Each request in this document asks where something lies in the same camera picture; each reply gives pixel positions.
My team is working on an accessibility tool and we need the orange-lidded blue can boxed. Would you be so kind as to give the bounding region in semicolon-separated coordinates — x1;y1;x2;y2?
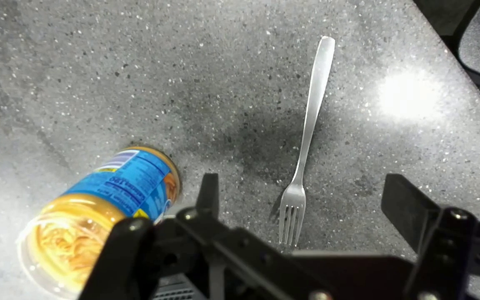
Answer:
15;145;183;296

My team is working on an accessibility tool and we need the silver fork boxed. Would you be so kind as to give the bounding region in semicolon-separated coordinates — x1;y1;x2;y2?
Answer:
275;35;336;250

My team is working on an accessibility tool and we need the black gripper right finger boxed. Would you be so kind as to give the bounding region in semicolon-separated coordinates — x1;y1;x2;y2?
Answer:
380;173;480;300

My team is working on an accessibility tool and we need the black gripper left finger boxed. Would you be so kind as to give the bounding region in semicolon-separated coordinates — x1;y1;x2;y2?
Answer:
78;171;330;300

